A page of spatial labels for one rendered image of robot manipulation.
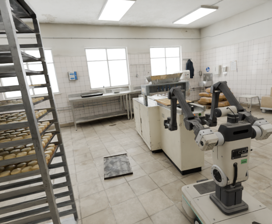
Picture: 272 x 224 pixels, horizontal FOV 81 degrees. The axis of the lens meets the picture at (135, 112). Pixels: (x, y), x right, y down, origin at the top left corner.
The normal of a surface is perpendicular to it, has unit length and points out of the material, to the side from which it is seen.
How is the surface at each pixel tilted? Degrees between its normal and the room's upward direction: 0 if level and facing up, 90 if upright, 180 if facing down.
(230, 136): 90
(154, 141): 90
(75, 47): 90
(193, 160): 90
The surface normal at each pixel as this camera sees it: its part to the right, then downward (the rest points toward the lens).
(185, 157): 0.21, 0.19
